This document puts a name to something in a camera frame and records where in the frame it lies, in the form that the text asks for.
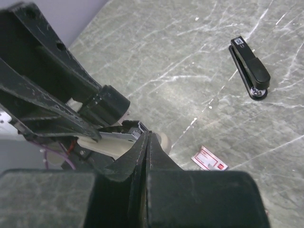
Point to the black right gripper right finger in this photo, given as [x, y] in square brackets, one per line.
[199, 199]

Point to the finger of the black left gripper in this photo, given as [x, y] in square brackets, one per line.
[35, 111]
[30, 46]

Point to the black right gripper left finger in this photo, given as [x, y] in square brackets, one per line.
[119, 195]

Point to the beige and black stapler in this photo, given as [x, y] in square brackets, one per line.
[108, 110]

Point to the red white staple box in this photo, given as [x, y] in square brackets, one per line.
[208, 161]

